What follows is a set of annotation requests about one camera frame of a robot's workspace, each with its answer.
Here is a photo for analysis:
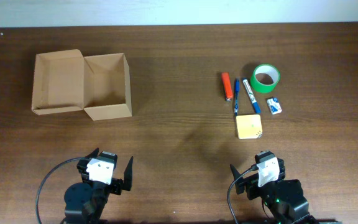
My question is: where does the yellow sticky note pad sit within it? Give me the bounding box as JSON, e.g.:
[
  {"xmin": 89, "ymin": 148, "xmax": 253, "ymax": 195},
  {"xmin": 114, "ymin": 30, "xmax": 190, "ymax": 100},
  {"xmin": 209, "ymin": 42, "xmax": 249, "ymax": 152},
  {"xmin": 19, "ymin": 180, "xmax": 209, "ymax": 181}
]
[{"xmin": 236, "ymin": 114, "xmax": 263, "ymax": 139}]

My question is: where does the brown cardboard box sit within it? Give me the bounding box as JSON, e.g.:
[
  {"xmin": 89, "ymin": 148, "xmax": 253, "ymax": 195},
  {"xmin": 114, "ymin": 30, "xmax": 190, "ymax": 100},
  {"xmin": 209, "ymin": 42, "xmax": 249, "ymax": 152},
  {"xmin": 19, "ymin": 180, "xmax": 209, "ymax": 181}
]
[{"xmin": 31, "ymin": 49, "xmax": 132, "ymax": 121}]

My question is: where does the green tape roll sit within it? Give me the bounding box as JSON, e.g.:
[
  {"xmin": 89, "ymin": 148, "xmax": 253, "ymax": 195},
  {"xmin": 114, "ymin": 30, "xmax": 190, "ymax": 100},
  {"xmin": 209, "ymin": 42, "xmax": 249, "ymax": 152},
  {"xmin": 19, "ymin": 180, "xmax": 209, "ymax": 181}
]
[{"xmin": 250, "ymin": 64, "xmax": 280, "ymax": 93}]

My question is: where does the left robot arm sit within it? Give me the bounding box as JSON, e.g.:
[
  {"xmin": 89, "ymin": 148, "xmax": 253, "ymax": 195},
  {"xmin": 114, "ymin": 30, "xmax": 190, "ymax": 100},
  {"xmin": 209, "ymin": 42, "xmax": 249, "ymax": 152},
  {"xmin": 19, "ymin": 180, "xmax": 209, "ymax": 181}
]
[{"xmin": 63, "ymin": 149, "xmax": 134, "ymax": 224}]

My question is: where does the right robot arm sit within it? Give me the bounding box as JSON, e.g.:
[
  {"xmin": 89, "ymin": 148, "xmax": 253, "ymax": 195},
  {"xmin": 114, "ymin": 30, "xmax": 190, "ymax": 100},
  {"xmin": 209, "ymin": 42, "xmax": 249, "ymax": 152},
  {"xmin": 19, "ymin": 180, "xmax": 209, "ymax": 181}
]
[{"xmin": 226, "ymin": 151, "xmax": 318, "ymax": 224}]

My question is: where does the blue white marker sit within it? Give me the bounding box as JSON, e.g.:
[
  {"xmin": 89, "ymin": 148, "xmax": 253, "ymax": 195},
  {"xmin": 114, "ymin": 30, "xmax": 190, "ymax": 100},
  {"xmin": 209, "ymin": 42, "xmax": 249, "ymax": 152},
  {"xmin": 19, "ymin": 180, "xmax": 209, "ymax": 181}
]
[{"xmin": 242, "ymin": 78, "xmax": 261, "ymax": 114}]

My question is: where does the white blue eraser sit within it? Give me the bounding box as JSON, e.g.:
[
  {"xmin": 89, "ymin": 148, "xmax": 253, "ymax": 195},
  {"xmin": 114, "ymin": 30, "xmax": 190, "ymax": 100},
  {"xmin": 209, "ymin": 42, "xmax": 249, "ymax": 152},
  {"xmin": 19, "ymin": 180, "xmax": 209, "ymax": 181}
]
[{"xmin": 267, "ymin": 97, "xmax": 282, "ymax": 114}]

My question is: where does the blue pen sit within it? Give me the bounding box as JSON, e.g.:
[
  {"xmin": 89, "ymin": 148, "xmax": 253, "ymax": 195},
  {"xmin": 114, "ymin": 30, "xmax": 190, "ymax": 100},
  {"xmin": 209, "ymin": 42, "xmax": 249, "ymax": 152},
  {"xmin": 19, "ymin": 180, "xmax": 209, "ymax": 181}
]
[{"xmin": 234, "ymin": 79, "xmax": 239, "ymax": 116}]

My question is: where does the left black cable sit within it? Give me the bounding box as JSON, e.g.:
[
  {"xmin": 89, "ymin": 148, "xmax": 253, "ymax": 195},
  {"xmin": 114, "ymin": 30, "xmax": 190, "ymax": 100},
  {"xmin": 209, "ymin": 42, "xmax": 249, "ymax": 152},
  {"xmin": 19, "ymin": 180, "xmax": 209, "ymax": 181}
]
[{"xmin": 35, "ymin": 157, "xmax": 90, "ymax": 224}]

